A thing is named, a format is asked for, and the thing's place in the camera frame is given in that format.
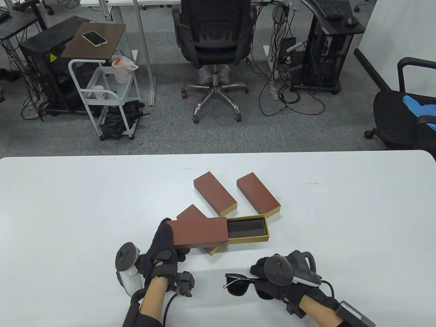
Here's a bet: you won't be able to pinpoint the person's right hand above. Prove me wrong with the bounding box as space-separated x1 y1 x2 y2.
250 254 341 310

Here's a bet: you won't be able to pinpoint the person's left hand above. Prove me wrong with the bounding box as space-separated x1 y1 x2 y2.
138 218 190 281

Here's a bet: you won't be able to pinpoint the brown storage box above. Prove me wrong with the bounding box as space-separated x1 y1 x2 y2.
166 215 270 249
176 204 228 256
193 171 238 217
237 172 282 219

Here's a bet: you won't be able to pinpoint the black sunglasses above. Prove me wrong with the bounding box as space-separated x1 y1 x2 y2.
223 273 273 300

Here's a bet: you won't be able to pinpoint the person's right forearm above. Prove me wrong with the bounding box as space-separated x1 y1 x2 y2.
300 295 344 327

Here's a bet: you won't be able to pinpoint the person's left forearm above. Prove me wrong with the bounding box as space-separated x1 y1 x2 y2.
139 277 169 321

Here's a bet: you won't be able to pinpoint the grey VR controller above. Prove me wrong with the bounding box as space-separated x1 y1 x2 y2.
115 242 145 297
264 250 322 286

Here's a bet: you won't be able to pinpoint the black wrist battery pack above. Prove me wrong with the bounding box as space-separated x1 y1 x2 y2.
336 300 376 327
122 289 147 327

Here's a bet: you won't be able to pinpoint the black bag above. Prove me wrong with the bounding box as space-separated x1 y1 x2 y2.
100 100 150 140

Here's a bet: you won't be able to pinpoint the white plastic bag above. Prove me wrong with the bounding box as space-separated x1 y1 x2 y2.
111 56 139 84

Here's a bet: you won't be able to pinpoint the white rolling cart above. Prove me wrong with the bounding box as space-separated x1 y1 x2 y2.
68 59 142 141

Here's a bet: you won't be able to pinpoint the black fabric office chair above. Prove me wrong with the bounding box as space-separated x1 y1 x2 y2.
364 57 436 151

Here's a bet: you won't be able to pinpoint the black mesh office chair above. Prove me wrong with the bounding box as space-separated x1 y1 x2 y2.
171 0 258 124

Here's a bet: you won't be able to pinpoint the blue cloth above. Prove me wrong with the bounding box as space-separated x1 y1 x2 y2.
403 95 436 131

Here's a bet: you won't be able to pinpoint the white desk foot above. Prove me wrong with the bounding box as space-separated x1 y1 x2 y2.
263 45 279 101

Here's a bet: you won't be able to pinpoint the white smartphone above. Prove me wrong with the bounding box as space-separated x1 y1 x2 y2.
82 30 108 47

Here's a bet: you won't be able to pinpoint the black computer stand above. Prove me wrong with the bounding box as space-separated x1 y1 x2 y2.
292 0 367 95

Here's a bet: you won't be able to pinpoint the black computer case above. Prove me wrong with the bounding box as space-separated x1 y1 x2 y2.
19 16 94 114

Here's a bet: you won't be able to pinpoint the black floor box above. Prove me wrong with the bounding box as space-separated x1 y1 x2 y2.
279 37 297 65

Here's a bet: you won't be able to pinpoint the black desk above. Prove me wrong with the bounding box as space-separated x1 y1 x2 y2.
0 7 41 38

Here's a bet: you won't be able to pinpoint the black keyboard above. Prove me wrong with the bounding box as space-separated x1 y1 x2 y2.
311 0 345 19

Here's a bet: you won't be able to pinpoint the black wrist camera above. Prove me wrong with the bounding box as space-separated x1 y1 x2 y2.
170 271 196 297
285 299 307 319

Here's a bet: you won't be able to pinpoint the black floor cables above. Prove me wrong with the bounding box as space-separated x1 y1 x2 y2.
258 60 326 117

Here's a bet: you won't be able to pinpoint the black cable bundle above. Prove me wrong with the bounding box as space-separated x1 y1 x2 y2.
20 61 51 122

